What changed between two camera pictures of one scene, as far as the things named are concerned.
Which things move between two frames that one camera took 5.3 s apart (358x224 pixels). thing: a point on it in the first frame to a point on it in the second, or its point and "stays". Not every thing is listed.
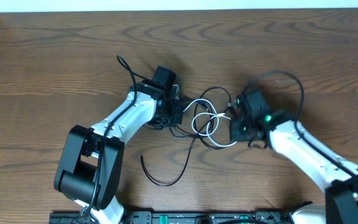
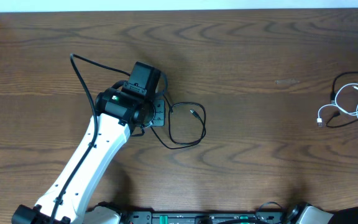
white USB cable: (216, 115) to (319, 119)
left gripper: (178, 109) to (160, 119)
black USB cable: (230, 107) to (333, 94)
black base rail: (181, 217) stays
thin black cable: (184, 165) to (171, 111)
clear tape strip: (286, 81) stays
